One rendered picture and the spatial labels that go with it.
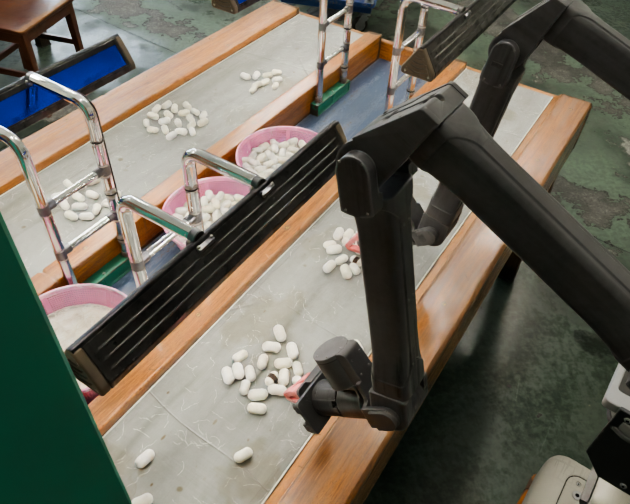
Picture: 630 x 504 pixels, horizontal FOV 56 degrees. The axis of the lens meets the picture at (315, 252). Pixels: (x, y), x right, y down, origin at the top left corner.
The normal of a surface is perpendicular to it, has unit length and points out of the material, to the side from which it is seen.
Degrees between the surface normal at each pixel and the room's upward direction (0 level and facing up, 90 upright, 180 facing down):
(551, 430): 0
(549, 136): 0
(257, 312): 0
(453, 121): 27
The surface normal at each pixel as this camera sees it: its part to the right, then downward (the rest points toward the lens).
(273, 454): 0.04, -0.70
